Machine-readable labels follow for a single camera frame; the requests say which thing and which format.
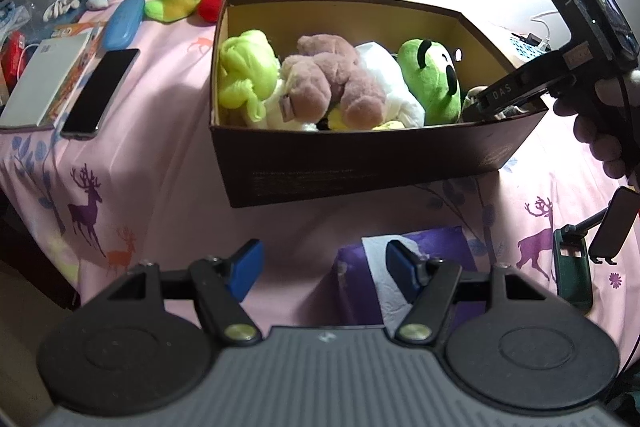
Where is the yellow-green plush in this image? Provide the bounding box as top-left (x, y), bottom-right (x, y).
top-left (217, 30), bottom-right (281, 126)

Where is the blue glasses case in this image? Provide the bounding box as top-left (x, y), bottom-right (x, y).
top-left (102, 0), bottom-right (146, 53)

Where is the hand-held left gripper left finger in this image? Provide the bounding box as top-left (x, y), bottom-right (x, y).
top-left (106, 238), bottom-right (265, 348)

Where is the white tissue sheet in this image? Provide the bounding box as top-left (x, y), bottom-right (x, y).
top-left (361, 234), bottom-right (427, 322)

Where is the brown teddy bear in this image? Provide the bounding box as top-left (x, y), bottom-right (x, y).
top-left (279, 34), bottom-right (389, 130)

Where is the brown cardboard box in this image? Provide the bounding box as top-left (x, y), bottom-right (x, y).
top-left (208, 0), bottom-right (550, 208)

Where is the red packet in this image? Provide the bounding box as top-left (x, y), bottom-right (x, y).
top-left (0, 32), bottom-right (27, 81)

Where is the orange book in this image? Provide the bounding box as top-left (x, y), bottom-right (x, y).
top-left (49, 22), bottom-right (109, 120)

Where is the white power strip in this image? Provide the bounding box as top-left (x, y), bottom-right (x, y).
top-left (509, 32), bottom-right (552, 64)

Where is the person's right hand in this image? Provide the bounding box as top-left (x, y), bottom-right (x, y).
top-left (552, 69), bottom-right (640, 188)

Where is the black smartphone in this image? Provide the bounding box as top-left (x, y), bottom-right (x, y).
top-left (59, 48), bottom-right (141, 141)

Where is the green monkey plush toy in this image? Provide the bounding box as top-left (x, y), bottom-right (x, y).
top-left (397, 38), bottom-right (464, 126)

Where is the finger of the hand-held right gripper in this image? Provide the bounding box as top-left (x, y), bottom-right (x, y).
top-left (461, 94), bottom-right (493, 124)

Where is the pink printed bed sheet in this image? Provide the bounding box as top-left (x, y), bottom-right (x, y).
top-left (0, 0), bottom-right (640, 348)

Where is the purple tissue pack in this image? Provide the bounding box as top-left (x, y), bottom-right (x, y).
top-left (334, 226), bottom-right (474, 329)

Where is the white plush in box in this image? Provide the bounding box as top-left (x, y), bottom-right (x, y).
top-left (354, 42), bottom-right (427, 128)

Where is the white flat box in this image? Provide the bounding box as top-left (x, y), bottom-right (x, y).
top-left (0, 32), bottom-right (94, 128)

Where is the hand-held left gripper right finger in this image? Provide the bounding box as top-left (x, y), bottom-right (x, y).
top-left (385, 239), bottom-right (564, 348)

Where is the green phone stand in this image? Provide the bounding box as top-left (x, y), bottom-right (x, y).
top-left (552, 211), bottom-right (617, 314)

